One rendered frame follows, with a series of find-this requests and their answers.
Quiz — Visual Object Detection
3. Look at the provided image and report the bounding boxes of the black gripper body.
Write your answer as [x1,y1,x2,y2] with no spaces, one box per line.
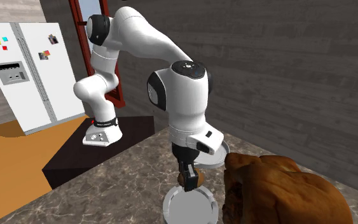
[171,142,202,166]

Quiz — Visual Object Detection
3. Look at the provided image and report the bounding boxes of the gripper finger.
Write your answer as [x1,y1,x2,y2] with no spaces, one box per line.
[183,163,200,193]
[178,160,186,187]

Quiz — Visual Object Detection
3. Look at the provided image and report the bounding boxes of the brown round food lump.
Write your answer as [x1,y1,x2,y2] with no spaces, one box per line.
[177,168,206,189]

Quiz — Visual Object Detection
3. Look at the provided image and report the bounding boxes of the grey round plate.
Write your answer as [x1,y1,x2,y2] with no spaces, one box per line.
[162,185,220,224]
[193,139,231,170]

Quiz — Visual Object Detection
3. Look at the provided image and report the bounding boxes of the brown roast chicken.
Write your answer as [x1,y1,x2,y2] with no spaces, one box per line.
[221,152,355,224]

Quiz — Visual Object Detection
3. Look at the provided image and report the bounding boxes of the dark robot stand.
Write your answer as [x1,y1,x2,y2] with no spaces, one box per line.
[41,115,155,190]

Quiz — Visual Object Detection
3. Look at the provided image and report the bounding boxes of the red framed door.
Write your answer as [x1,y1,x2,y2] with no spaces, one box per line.
[68,0,127,109]

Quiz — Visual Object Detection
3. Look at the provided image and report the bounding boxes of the white two-door fridge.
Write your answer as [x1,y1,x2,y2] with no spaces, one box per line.
[0,21,86,137]

